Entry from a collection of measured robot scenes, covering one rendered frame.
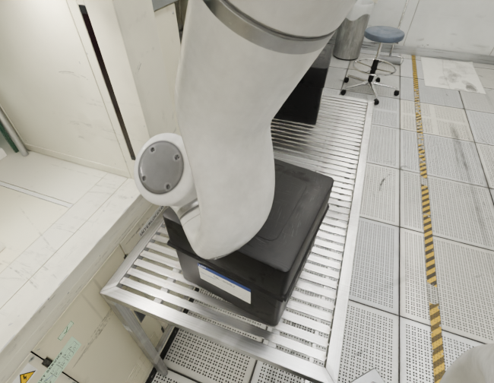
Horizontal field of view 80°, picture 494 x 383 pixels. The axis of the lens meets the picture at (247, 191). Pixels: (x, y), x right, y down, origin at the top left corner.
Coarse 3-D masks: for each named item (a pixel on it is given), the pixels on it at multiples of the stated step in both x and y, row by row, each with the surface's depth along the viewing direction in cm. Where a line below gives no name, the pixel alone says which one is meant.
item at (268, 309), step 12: (180, 252) 69; (180, 264) 74; (192, 264) 70; (204, 264) 67; (192, 276) 74; (204, 276) 70; (216, 276) 67; (228, 276) 64; (204, 288) 76; (216, 288) 72; (228, 288) 68; (240, 288) 65; (252, 288) 62; (228, 300) 73; (240, 300) 69; (252, 300) 66; (264, 300) 63; (276, 300) 61; (288, 300) 73; (252, 312) 71; (264, 312) 67; (276, 312) 65; (276, 324) 69
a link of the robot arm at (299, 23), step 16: (240, 0) 14; (256, 0) 14; (272, 0) 14; (288, 0) 13; (304, 0) 13; (320, 0) 14; (336, 0) 14; (352, 0) 15; (256, 16) 14; (272, 16) 14; (288, 16) 14; (304, 16) 14; (320, 16) 14; (336, 16) 15; (288, 32) 15; (304, 32) 15; (320, 32) 16
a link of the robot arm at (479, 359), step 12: (480, 348) 24; (492, 348) 20; (456, 360) 30; (468, 360) 27; (480, 360) 22; (492, 360) 19; (456, 372) 28; (468, 372) 27; (480, 372) 24; (492, 372) 18
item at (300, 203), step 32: (288, 192) 65; (320, 192) 66; (288, 224) 59; (320, 224) 71; (192, 256) 65; (224, 256) 58; (256, 256) 54; (288, 256) 54; (256, 288) 60; (288, 288) 58
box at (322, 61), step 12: (324, 48) 129; (324, 60) 120; (312, 72) 116; (324, 72) 115; (300, 84) 121; (312, 84) 119; (324, 84) 119; (300, 96) 125; (312, 96) 123; (288, 108) 130; (300, 108) 128; (312, 108) 127; (288, 120) 134; (300, 120) 132; (312, 120) 131
